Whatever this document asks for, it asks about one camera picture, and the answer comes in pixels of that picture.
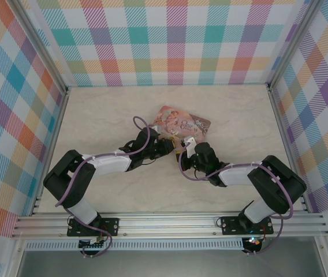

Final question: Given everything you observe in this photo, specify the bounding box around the pink illustrated diary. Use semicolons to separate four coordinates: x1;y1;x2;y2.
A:
148;105;212;144

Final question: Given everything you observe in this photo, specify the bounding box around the small electronics board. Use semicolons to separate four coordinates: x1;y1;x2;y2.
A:
79;238;106;250
243;236;262;249

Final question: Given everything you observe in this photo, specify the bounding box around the grey metal shelf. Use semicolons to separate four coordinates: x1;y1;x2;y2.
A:
18;249;326;277

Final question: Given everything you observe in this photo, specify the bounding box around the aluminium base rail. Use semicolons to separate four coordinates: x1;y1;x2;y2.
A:
10;212;328;239

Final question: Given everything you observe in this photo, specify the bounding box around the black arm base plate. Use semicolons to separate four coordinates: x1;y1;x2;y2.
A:
220;216;274;235
67;218;120;237

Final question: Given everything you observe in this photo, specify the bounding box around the white slotted cable duct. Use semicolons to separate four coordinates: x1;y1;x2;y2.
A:
25;238;244;252

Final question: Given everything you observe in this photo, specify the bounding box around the aluminium side rail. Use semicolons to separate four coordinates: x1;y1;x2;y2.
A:
267;83;312;213
29;86;72;217

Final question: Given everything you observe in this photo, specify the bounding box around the aluminium frame post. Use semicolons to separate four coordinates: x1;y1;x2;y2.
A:
12;0;71;96
266;0;323;90

